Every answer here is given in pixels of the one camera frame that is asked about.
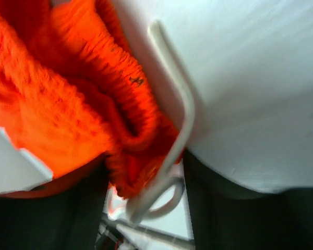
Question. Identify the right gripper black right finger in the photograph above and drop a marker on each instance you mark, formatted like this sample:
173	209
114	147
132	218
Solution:
225	215

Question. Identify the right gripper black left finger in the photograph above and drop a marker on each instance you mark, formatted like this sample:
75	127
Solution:
65	215

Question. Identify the orange shorts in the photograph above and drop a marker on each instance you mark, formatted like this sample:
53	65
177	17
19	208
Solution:
72	94

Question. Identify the aluminium table edge rail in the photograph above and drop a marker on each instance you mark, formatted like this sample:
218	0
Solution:
123	232

